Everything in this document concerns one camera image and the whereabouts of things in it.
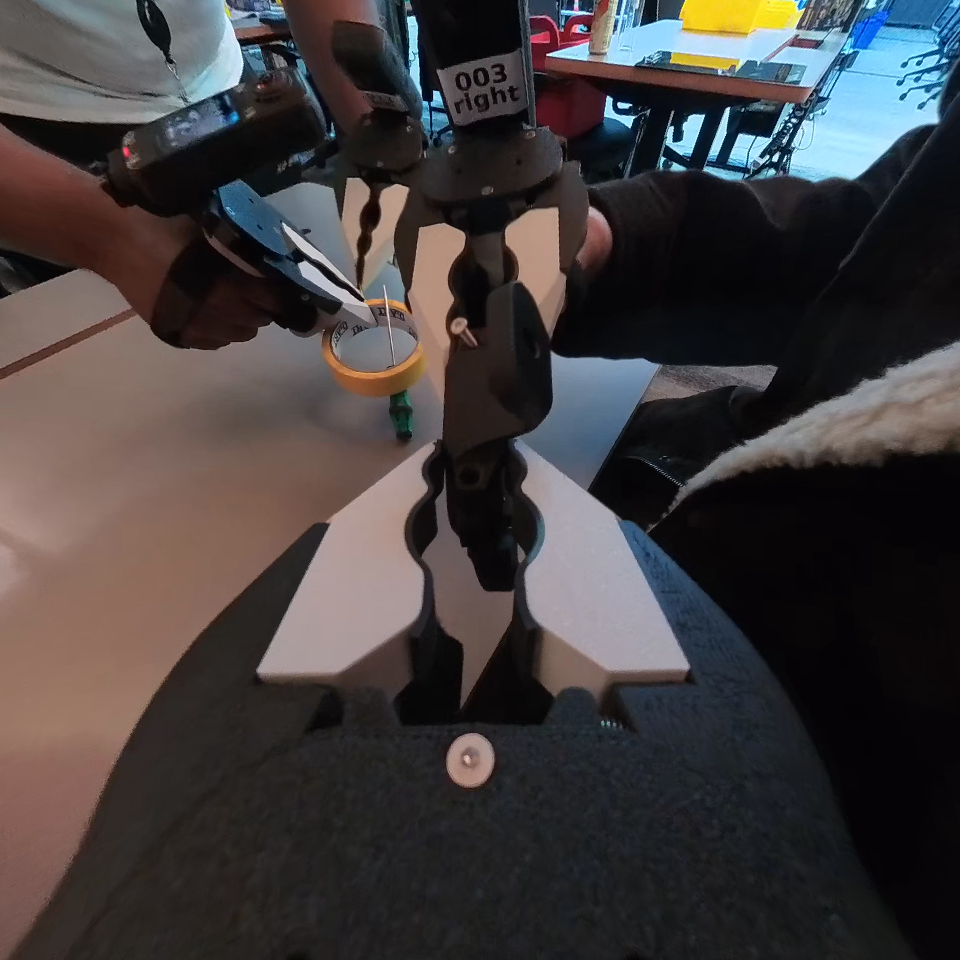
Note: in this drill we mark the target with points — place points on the person's right forearm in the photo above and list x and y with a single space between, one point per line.
712 247

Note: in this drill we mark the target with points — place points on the red bag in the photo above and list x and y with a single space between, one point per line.
577 105

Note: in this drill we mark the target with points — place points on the clear drinking glass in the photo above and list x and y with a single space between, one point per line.
631 30

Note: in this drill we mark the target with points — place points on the person's right hand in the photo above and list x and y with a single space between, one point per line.
600 244

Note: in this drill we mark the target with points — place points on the black office chair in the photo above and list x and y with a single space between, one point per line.
930 67
611 142

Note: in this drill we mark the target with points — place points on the blue bin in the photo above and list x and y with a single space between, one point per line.
870 34

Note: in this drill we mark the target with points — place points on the another person's forearm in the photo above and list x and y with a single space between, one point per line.
315 45
60 202

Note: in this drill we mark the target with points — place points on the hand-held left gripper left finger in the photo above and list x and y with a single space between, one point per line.
345 600

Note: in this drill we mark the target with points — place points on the wooden table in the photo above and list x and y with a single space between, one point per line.
577 64

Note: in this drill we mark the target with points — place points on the yellow flat box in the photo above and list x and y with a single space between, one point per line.
705 60

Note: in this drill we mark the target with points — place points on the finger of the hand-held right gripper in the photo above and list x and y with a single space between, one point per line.
540 255
431 262

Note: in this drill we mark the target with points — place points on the yellow plastic bin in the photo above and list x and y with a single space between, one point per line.
720 15

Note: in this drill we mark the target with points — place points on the black curved plastic part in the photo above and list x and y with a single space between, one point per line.
521 360

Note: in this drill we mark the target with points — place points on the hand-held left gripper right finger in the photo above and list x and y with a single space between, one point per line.
600 600

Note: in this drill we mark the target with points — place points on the yellow masking tape roll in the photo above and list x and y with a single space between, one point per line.
375 382

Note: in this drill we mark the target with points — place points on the black tray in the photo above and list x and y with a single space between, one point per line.
772 73

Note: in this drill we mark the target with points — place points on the grey desk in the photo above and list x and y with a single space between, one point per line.
150 487

